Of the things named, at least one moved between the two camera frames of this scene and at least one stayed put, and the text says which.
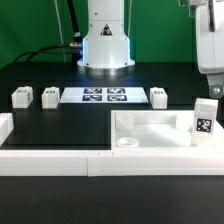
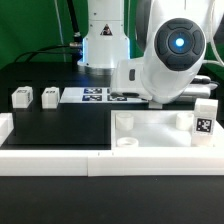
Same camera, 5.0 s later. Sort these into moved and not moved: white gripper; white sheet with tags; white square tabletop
Moved: white gripper
Not moved: white sheet with tags; white square tabletop
